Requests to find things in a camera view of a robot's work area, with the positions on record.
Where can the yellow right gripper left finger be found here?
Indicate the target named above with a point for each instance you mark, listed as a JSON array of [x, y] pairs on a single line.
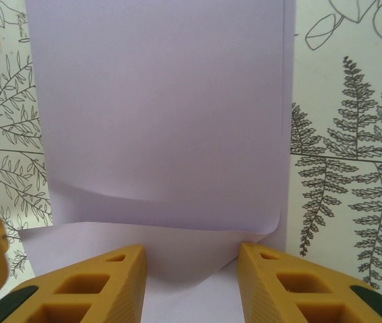
[[89, 289]]

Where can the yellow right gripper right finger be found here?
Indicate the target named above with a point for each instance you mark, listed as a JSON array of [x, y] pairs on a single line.
[[295, 289]]

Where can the lilac cloth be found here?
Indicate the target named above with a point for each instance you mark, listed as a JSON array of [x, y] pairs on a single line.
[[163, 117]]

